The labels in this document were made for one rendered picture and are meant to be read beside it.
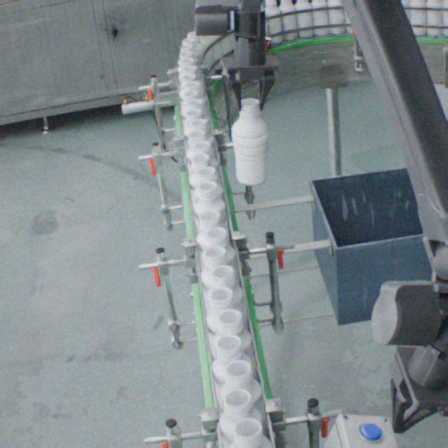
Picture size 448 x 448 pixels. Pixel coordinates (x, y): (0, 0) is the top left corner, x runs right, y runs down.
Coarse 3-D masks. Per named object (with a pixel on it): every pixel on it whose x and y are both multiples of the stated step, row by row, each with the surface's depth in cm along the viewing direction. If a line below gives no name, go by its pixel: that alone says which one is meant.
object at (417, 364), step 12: (396, 348) 93; (408, 348) 93; (420, 348) 87; (432, 348) 85; (408, 360) 91; (420, 360) 87; (432, 360) 85; (444, 360) 85; (408, 372) 89; (420, 372) 87; (432, 372) 86; (444, 372) 86; (408, 384) 87; (420, 384) 87; (432, 384) 87; (444, 384) 87; (420, 396) 85; (432, 396) 86; (444, 396) 86; (420, 408) 85; (444, 408) 86
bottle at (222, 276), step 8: (216, 272) 131; (224, 272) 132; (232, 272) 130; (216, 280) 129; (224, 280) 129; (232, 280) 130; (232, 288) 130; (240, 288) 133; (208, 296) 132; (240, 296) 131; (240, 304) 132
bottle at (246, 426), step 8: (240, 424) 101; (248, 424) 102; (256, 424) 101; (240, 432) 102; (248, 432) 103; (256, 432) 102; (240, 440) 99; (248, 440) 99; (256, 440) 99; (264, 440) 102
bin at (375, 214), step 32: (320, 192) 197; (352, 192) 198; (384, 192) 199; (320, 224) 188; (352, 224) 203; (384, 224) 204; (416, 224) 205; (256, 256) 174; (320, 256) 196; (352, 256) 171; (384, 256) 172; (416, 256) 173; (352, 288) 176; (288, 320) 186; (352, 320) 181
